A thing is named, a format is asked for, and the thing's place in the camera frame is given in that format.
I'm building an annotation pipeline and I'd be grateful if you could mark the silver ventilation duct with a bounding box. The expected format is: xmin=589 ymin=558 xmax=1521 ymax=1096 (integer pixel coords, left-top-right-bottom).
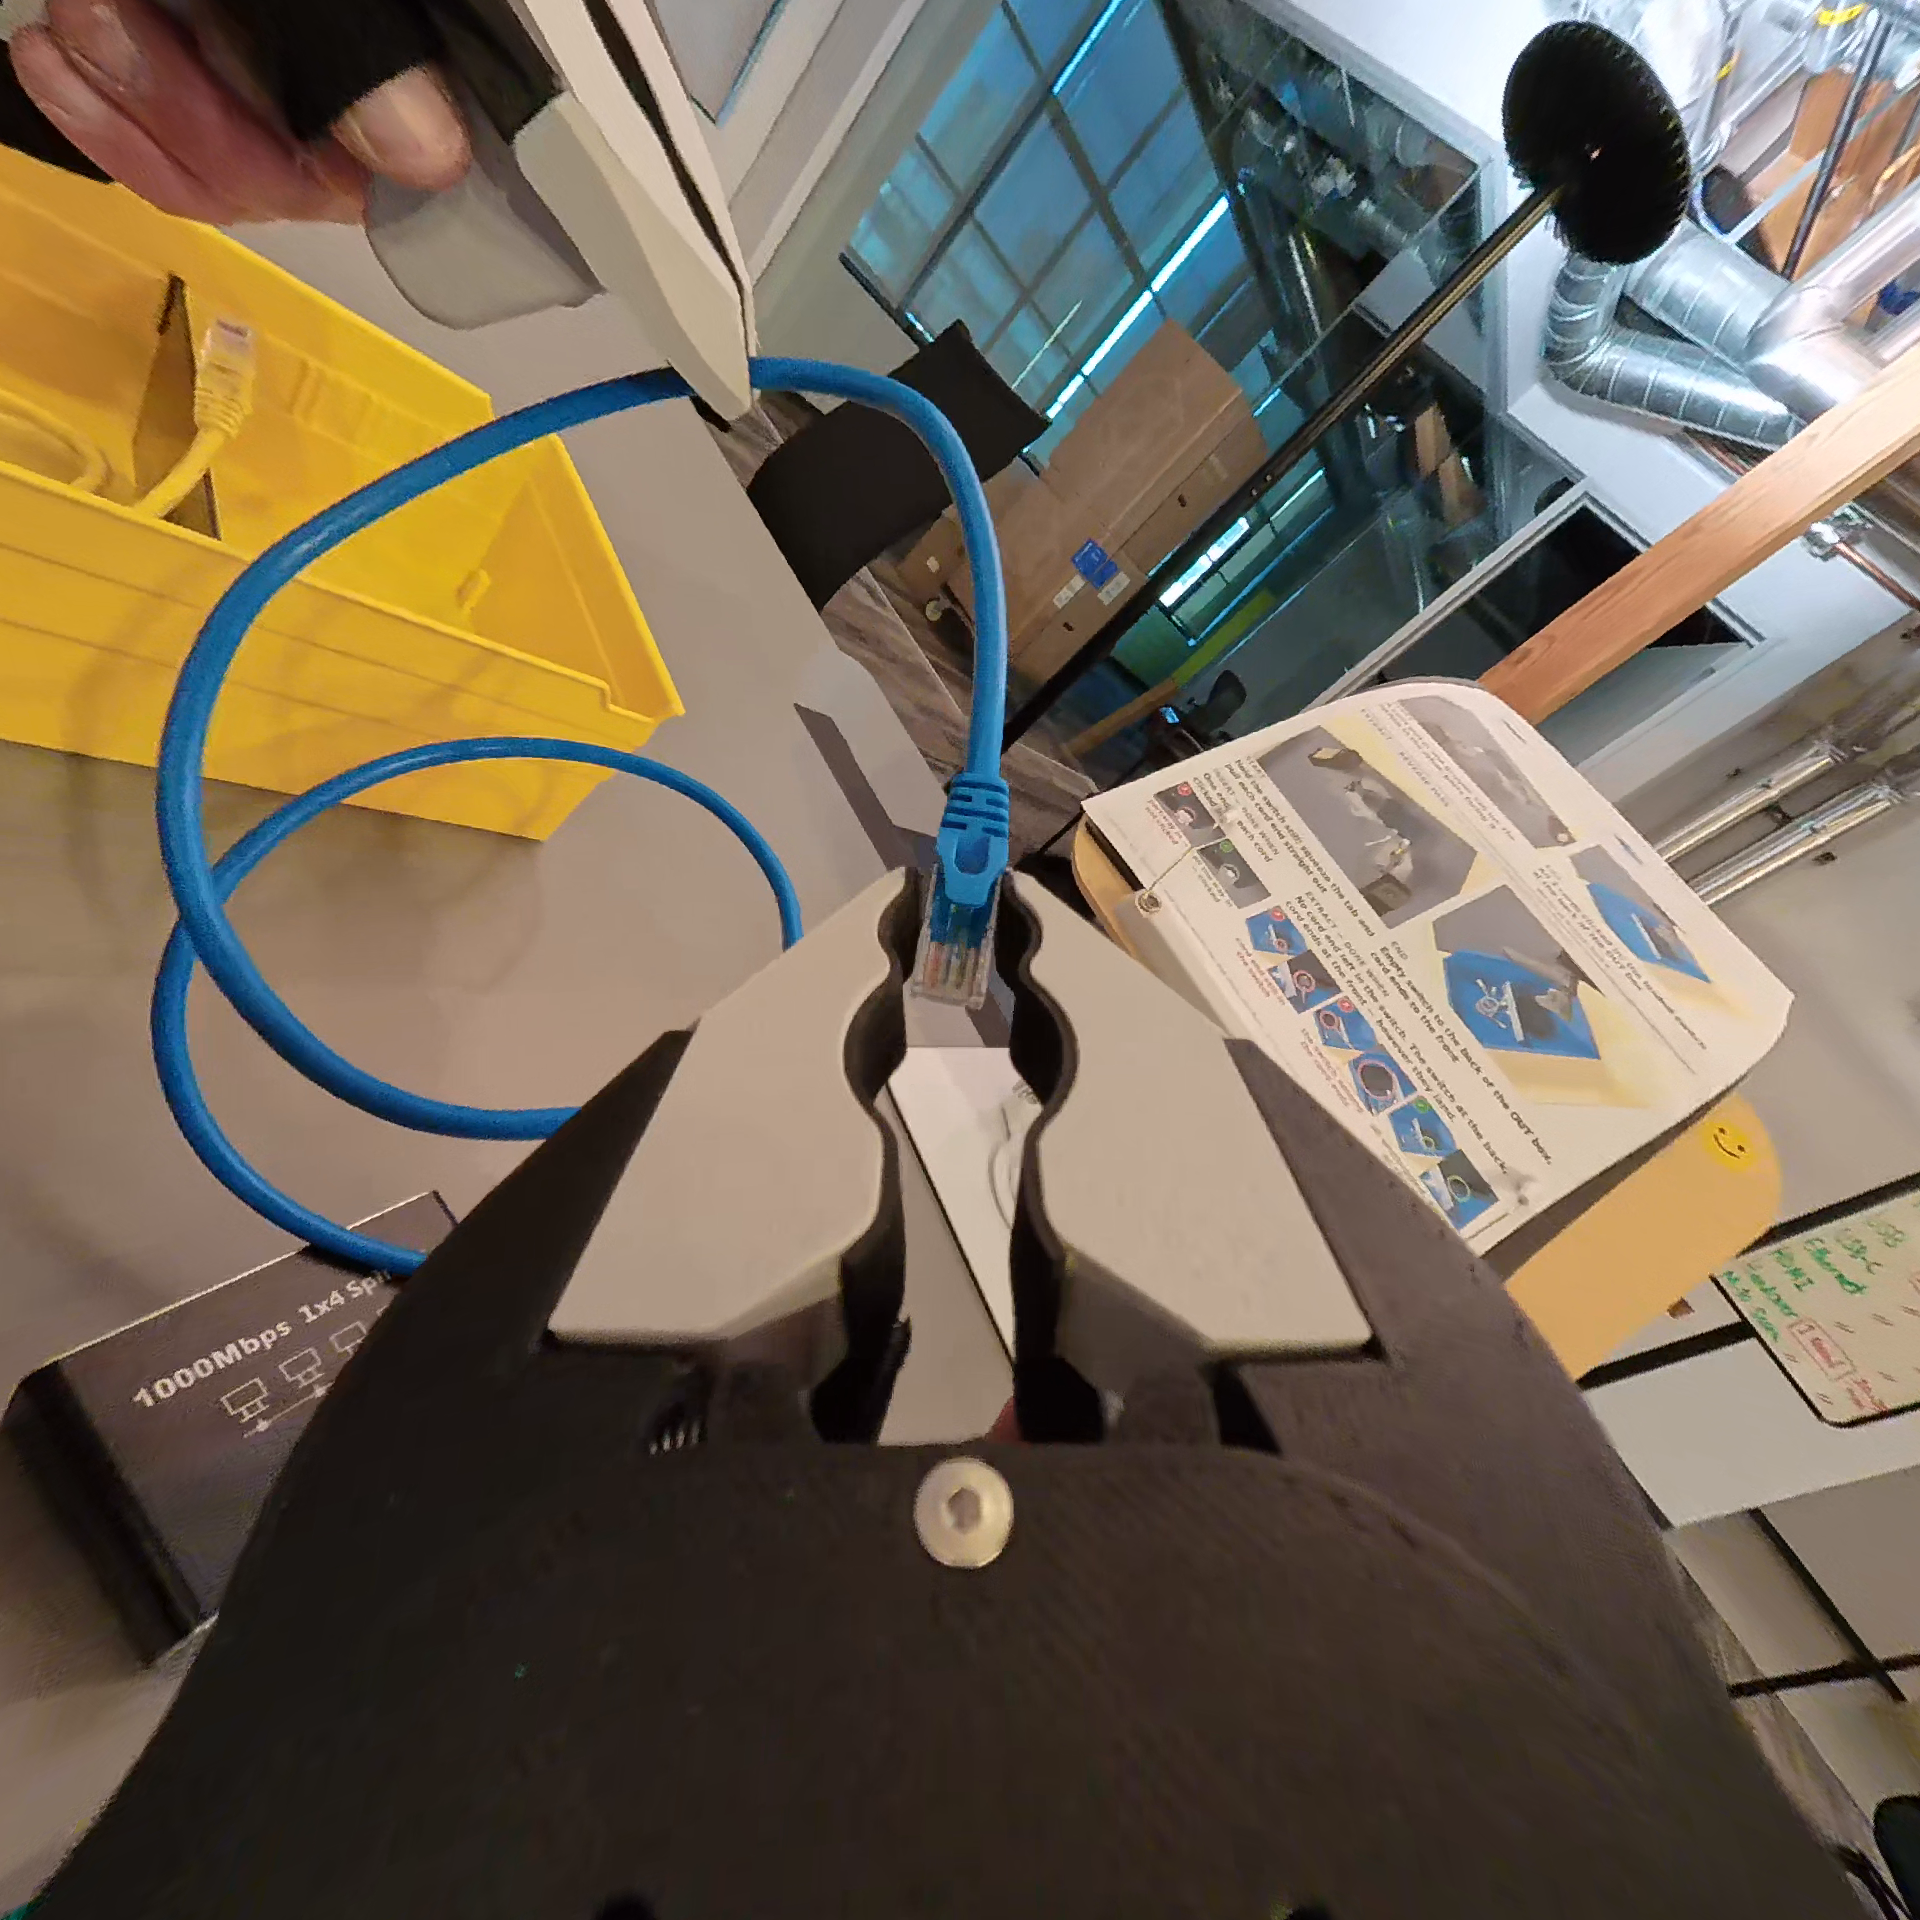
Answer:
xmin=1546 ymin=223 xmax=1920 ymax=445

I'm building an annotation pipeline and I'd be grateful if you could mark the blue ethernet cable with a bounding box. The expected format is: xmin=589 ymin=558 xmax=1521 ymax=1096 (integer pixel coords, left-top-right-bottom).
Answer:
xmin=151 ymin=356 xmax=1010 ymax=1280

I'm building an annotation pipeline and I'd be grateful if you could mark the whiteboard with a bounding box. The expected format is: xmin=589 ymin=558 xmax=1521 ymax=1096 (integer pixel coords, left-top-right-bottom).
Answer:
xmin=1709 ymin=1190 xmax=1920 ymax=1426

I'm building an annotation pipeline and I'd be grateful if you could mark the printed instruction sheet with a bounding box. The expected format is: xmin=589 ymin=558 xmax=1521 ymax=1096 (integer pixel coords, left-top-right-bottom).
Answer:
xmin=1080 ymin=680 xmax=1797 ymax=1260

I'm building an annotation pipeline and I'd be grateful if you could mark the person's left hand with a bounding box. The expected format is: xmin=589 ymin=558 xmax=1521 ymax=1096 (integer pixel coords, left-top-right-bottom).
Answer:
xmin=0 ymin=0 xmax=471 ymax=230

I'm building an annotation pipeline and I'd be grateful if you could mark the yellow plastic bin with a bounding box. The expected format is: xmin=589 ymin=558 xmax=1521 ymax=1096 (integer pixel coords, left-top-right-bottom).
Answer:
xmin=0 ymin=142 xmax=689 ymax=841

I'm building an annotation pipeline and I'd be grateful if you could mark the wooden post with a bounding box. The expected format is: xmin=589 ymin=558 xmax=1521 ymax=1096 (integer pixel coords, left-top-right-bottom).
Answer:
xmin=1477 ymin=352 xmax=1920 ymax=721

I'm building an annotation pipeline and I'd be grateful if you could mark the large cardboard box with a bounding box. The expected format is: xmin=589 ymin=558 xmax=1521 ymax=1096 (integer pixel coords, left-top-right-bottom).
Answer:
xmin=984 ymin=322 xmax=1272 ymax=687

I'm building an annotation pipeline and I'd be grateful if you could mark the black chair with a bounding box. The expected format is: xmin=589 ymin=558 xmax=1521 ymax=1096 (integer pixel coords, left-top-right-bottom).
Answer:
xmin=745 ymin=322 xmax=1051 ymax=608

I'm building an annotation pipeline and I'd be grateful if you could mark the wooden document stand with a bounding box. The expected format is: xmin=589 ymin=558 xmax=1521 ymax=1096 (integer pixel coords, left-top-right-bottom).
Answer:
xmin=884 ymin=816 xmax=1788 ymax=1442

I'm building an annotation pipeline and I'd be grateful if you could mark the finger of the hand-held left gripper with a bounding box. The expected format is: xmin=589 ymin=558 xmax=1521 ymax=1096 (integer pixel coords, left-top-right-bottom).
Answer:
xmin=503 ymin=0 xmax=755 ymax=424

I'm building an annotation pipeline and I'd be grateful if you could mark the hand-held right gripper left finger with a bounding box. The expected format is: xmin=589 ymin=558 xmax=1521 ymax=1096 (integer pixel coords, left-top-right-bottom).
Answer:
xmin=547 ymin=866 xmax=922 ymax=1445

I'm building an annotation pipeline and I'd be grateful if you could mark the pale yellow ethernet cable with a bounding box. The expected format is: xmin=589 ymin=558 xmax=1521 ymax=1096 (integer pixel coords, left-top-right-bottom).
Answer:
xmin=0 ymin=317 xmax=260 ymax=521

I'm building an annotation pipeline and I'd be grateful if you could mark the black floor lamp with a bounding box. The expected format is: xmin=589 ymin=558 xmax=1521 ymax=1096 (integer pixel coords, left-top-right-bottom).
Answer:
xmin=1002 ymin=22 xmax=1693 ymax=746

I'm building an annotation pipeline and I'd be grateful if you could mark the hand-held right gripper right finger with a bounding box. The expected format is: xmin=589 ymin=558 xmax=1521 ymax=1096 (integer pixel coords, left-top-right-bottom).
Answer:
xmin=1005 ymin=870 xmax=1393 ymax=1449

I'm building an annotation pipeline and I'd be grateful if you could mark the black network switch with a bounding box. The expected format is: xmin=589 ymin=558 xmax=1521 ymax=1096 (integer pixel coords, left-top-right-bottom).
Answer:
xmin=0 ymin=1190 xmax=461 ymax=1665

